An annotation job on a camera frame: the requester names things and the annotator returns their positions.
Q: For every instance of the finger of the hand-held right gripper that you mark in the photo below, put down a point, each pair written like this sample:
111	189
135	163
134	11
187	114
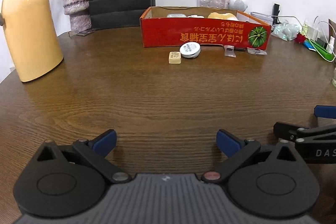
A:
325	111
286	129

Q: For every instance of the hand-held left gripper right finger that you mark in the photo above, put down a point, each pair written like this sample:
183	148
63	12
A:
227	144

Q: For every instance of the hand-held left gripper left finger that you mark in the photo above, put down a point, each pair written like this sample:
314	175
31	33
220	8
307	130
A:
106	141

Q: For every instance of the red cardboard box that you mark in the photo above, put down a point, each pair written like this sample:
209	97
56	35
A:
168	32

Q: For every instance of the white and tan plush toy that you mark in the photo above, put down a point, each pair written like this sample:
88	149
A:
220	15

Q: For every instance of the cotton swab box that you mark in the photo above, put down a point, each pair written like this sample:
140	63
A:
176	15

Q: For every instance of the red rose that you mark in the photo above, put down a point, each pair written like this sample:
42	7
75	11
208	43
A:
299	38

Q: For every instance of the white charger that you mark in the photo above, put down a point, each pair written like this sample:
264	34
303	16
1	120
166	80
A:
314	33

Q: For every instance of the brown cardboard piece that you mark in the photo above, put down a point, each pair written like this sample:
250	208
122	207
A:
332	29

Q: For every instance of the small clear packet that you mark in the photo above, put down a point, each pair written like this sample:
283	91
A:
230	51
256	51

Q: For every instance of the small spray bottle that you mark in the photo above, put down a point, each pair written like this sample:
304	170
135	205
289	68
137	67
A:
306	27

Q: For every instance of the crumpled plastic bag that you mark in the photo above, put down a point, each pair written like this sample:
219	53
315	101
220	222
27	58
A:
286	30

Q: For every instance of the white round tin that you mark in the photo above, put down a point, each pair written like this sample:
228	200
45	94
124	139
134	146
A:
190	50

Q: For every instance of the beige eraser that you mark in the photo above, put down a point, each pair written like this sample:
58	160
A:
174	58

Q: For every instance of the dark card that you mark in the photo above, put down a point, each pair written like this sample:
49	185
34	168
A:
85	33

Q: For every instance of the black upright device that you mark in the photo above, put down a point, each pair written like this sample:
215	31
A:
276	12

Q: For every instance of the clear plastic case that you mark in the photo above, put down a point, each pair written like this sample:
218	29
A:
263	18

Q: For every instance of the yellow thermos jug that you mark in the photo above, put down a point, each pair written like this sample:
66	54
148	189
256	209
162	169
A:
31	37

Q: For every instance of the white round speaker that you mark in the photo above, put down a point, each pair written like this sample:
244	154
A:
237	3

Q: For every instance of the purple textured vase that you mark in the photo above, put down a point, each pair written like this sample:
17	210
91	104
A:
76	1

